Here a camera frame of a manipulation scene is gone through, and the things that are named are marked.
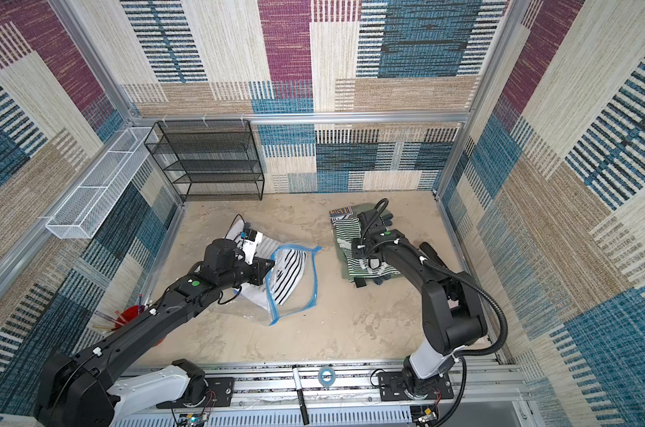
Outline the black wire mesh shelf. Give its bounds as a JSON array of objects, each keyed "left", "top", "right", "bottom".
[{"left": 144, "top": 119, "right": 265, "bottom": 202}]

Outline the green white striped garment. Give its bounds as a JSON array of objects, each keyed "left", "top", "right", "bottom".
[{"left": 332, "top": 215, "right": 401, "bottom": 279}]

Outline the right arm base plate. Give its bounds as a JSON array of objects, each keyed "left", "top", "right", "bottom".
[{"left": 374, "top": 370, "right": 455, "bottom": 401}]

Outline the blue tape roll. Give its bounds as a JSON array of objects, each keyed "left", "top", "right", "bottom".
[{"left": 317, "top": 366, "right": 337, "bottom": 389}]

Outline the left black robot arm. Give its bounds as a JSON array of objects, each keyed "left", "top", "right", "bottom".
[{"left": 34, "top": 238, "right": 276, "bottom": 426}]

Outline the clear vacuum bag blue zipper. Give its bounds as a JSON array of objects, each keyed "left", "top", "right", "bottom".
[{"left": 219, "top": 215, "right": 322, "bottom": 326}]

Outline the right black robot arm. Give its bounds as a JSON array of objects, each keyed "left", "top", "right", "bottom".
[{"left": 351, "top": 199, "right": 509, "bottom": 398}]

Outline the red pencil cup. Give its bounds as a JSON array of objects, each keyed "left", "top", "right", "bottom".
[{"left": 94, "top": 304, "right": 158, "bottom": 339}]

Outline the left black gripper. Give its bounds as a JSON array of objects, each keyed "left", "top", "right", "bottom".
[{"left": 218, "top": 256, "right": 277, "bottom": 294}]

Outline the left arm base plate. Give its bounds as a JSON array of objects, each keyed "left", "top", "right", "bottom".
[{"left": 155, "top": 377, "right": 235, "bottom": 411}]

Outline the white wire mesh basket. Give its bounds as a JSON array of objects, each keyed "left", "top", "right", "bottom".
[{"left": 46, "top": 127, "right": 151, "bottom": 239}]

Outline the black white striped garment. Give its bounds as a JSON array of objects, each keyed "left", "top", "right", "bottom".
[{"left": 226, "top": 215, "right": 306, "bottom": 309}]

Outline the black stapler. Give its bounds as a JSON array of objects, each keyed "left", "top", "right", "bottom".
[{"left": 419, "top": 242, "right": 448, "bottom": 272}]

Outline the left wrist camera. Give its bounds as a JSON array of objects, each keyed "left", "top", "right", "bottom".
[{"left": 241, "top": 229, "right": 263, "bottom": 264}]

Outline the black marker pen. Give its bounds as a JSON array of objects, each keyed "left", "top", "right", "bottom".
[{"left": 292, "top": 366, "right": 310, "bottom": 426}]

